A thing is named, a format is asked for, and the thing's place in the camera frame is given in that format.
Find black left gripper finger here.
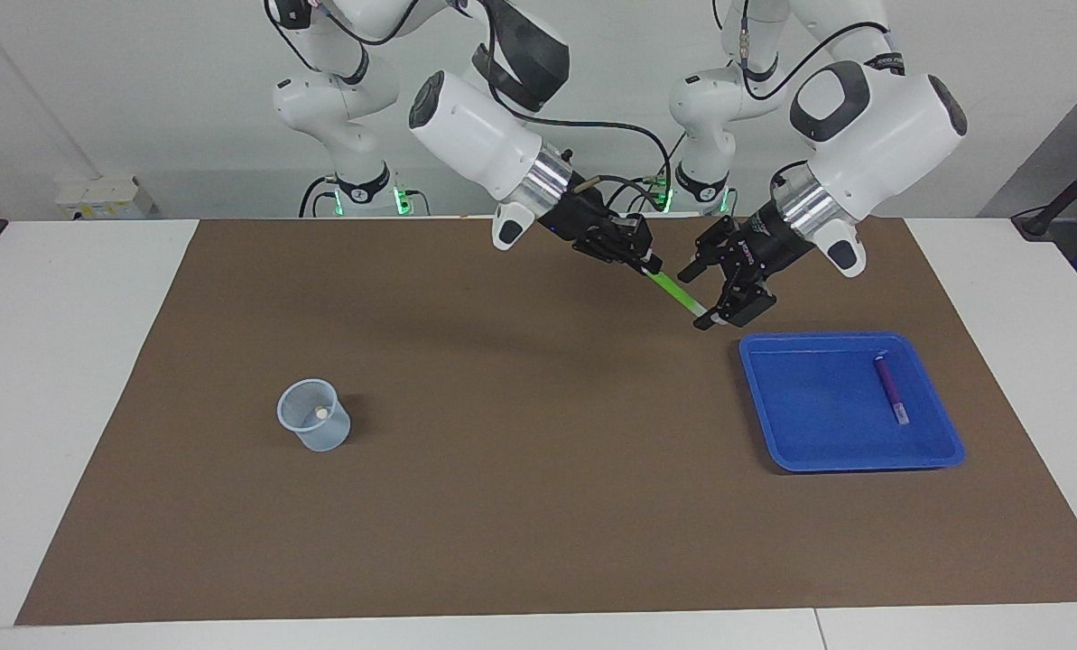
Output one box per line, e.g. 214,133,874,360
693,266,779,331
678,217,747,283

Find brown table mat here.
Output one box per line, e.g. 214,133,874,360
14,217,1077,627

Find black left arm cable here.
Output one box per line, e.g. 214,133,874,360
714,0,900,106

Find green pen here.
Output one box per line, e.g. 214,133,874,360
642,266,709,317

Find black left base cables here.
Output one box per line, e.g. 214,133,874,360
642,134,687,215

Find black base cables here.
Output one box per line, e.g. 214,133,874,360
299,176,432,218
642,134,687,215

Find black right base cables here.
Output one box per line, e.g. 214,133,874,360
299,176,432,218

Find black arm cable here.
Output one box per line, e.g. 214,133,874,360
265,0,676,214
714,0,900,106

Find black stand with pole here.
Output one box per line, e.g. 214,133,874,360
1012,143,1077,241

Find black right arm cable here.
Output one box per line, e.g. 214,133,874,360
265,0,676,214

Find purple pen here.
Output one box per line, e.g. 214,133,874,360
874,353,911,427

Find blue plastic tray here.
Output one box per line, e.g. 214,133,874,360
738,330,966,474

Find white wall socket box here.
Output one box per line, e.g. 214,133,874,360
55,176,156,220

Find clear plastic cup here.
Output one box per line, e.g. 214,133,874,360
276,378,352,452

